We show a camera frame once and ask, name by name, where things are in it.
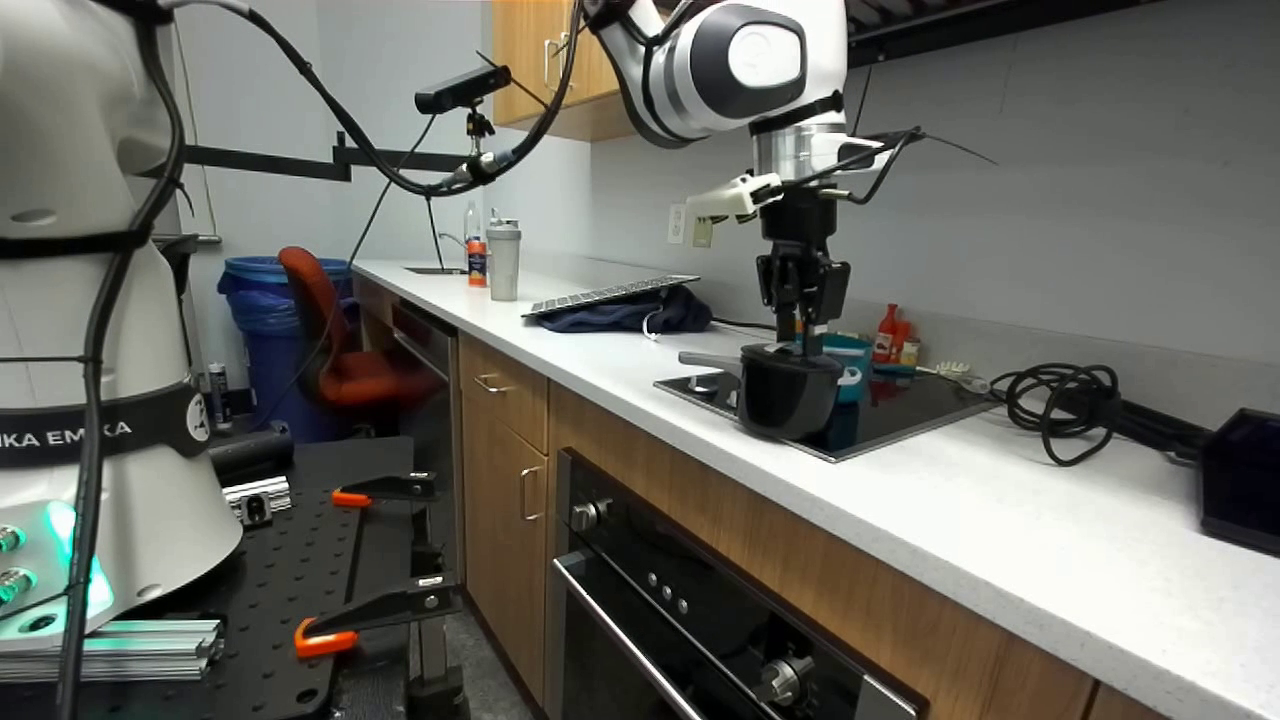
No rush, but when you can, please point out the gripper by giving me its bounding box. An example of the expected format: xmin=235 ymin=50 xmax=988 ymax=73
xmin=755 ymin=184 xmax=852 ymax=361

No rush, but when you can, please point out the black pot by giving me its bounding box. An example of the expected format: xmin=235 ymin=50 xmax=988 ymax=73
xmin=679 ymin=344 xmax=847 ymax=442

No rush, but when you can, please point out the black glass cooktop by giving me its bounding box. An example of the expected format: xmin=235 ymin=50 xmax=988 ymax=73
xmin=654 ymin=364 xmax=1002 ymax=464

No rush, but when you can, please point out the dark blue cloth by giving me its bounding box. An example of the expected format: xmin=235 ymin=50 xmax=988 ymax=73
xmin=534 ymin=285 xmax=715 ymax=335

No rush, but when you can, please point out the grey keyboard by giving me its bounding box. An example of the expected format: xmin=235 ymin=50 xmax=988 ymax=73
xmin=521 ymin=273 xmax=702 ymax=320

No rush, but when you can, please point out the wooden drawer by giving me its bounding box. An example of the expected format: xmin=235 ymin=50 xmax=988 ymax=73
xmin=457 ymin=334 xmax=550 ymax=455

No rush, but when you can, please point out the grey shaker bottle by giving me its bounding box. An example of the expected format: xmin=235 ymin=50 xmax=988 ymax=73
xmin=485 ymin=209 xmax=524 ymax=303

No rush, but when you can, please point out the orange labelled bottle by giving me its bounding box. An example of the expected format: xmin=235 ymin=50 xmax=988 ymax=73
xmin=464 ymin=200 xmax=490 ymax=289

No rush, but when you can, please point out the range hood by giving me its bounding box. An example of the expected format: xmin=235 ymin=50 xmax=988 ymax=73
xmin=845 ymin=0 xmax=1166 ymax=70

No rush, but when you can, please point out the oven door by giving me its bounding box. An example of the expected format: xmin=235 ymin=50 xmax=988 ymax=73
xmin=549 ymin=548 xmax=923 ymax=720

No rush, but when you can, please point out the wooden cabinet door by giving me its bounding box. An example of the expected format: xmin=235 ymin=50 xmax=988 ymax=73
xmin=459 ymin=392 xmax=550 ymax=706

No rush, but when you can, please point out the orange and black clamp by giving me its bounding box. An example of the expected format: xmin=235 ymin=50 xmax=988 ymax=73
xmin=331 ymin=471 xmax=442 ymax=510
xmin=292 ymin=574 xmax=465 ymax=660

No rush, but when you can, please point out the red office chair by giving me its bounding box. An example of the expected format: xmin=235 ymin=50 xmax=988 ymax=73
xmin=277 ymin=245 xmax=443 ymax=413

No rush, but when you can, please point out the black box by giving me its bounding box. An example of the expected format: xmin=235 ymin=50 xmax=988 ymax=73
xmin=1197 ymin=406 xmax=1280 ymax=559

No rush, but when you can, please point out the blue bin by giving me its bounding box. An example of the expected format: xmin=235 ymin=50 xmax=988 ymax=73
xmin=217 ymin=255 xmax=359 ymax=443

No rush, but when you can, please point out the black cylinder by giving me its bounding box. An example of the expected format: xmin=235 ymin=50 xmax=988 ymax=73
xmin=207 ymin=424 xmax=297 ymax=488

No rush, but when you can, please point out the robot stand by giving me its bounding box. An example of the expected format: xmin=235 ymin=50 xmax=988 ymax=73
xmin=0 ymin=434 xmax=471 ymax=720

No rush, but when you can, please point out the coil of black cable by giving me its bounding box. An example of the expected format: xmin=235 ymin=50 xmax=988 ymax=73
xmin=989 ymin=362 xmax=1213 ymax=469

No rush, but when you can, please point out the oven door handle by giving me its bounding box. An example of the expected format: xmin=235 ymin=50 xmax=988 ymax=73
xmin=552 ymin=556 xmax=706 ymax=720

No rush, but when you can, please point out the wooden wall cabinet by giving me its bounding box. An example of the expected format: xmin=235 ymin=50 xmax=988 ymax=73
xmin=489 ymin=0 xmax=642 ymax=143

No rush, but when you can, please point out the camera on mount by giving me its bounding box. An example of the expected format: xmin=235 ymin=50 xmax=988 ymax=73
xmin=183 ymin=64 xmax=514 ymax=188

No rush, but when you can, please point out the silver metal bracket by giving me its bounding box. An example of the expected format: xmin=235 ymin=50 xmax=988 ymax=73
xmin=221 ymin=474 xmax=294 ymax=529

